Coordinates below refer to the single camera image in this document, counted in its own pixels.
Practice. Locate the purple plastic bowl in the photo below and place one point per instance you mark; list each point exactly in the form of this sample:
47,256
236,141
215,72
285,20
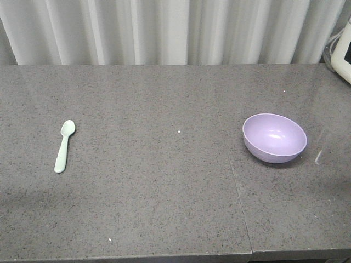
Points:
273,138

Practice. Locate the pale green plastic spoon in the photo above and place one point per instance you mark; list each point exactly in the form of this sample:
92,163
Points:
67,130

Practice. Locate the white pleated curtain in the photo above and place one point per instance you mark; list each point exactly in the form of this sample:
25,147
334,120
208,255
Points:
168,32

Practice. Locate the white soy milk maker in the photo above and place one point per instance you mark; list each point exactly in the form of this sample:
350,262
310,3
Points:
340,58

